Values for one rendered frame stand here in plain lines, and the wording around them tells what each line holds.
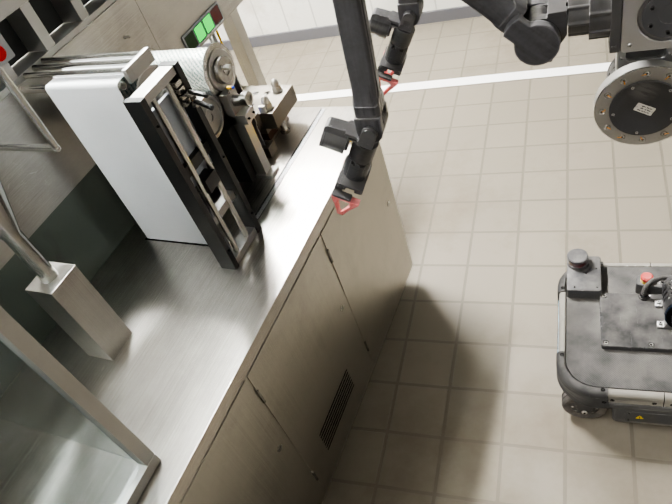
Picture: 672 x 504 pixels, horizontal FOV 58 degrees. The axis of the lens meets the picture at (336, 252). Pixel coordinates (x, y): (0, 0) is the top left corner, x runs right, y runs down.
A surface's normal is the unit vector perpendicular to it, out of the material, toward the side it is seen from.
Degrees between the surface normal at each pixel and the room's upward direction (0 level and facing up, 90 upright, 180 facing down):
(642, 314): 0
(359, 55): 90
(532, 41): 90
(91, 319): 90
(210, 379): 0
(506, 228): 0
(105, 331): 90
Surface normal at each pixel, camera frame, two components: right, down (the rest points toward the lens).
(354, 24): -0.19, 0.74
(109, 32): 0.90, 0.09
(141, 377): -0.26, -0.68
